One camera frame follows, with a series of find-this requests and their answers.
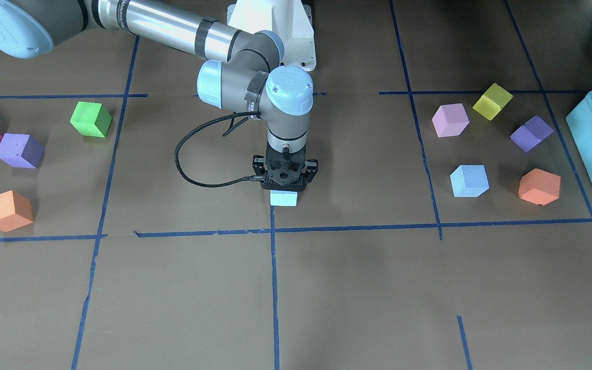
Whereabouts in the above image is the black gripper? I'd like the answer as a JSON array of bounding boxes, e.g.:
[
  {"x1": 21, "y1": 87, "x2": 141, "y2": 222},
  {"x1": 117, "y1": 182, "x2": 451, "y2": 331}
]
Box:
[{"x1": 253, "y1": 145, "x2": 319, "y2": 192}]

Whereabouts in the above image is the blue foam block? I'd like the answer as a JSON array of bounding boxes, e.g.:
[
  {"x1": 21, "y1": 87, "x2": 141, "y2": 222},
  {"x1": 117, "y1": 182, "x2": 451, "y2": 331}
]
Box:
[
  {"x1": 270, "y1": 190, "x2": 298, "y2": 207},
  {"x1": 450, "y1": 164, "x2": 490, "y2": 197}
]

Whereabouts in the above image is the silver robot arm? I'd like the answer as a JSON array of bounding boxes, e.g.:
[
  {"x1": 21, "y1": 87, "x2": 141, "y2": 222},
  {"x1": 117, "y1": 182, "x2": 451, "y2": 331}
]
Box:
[{"x1": 0, "y1": 1, "x2": 319, "y2": 192}]

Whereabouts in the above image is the pink foam block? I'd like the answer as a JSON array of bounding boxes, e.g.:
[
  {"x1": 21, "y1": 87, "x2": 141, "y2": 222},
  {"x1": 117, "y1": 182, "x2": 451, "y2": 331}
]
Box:
[{"x1": 432, "y1": 103, "x2": 470, "y2": 138}]

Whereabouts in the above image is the green foam block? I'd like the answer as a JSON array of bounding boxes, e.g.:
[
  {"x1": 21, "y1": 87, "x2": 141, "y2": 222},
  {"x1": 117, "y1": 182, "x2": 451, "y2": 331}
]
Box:
[{"x1": 69, "y1": 101, "x2": 113, "y2": 138}]

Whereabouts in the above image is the yellow foam block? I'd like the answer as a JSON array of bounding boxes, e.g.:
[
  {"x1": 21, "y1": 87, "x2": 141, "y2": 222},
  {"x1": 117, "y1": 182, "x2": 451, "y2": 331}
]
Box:
[{"x1": 472, "y1": 83, "x2": 513, "y2": 120}]

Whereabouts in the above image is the purple foam block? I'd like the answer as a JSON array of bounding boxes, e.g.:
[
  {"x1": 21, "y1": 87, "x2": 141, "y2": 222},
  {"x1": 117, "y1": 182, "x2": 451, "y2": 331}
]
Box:
[
  {"x1": 510, "y1": 116, "x2": 554, "y2": 153},
  {"x1": 0, "y1": 133, "x2": 44, "y2": 169}
]

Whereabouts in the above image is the orange foam block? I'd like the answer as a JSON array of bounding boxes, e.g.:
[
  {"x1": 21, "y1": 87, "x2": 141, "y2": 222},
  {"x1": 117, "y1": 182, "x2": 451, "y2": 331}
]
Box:
[
  {"x1": 0, "y1": 190, "x2": 34, "y2": 232},
  {"x1": 517, "y1": 169, "x2": 561, "y2": 206}
]

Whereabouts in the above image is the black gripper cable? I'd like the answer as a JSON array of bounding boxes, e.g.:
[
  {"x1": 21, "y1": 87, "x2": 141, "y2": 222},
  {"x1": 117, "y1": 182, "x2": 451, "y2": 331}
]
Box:
[{"x1": 174, "y1": 111, "x2": 266, "y2": 188}]

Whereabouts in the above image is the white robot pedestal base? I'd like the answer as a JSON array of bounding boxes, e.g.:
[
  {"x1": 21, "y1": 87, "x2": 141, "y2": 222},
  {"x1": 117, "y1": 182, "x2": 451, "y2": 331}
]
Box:
[{"x1": 227, "y1": 1, "x2": 317, "y2": 72}]

